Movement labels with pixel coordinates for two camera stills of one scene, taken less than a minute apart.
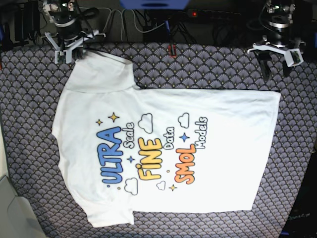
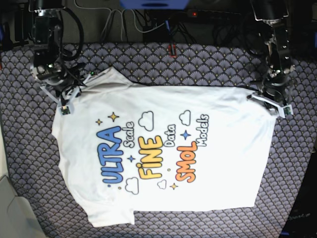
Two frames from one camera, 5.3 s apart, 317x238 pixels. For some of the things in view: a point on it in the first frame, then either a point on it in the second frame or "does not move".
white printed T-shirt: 126,150 does not move
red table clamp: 174,50 does not move
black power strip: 201,14 does not move
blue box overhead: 155,4 does not move
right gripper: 278,33 -> 274,84
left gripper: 67,23 -> 66,79
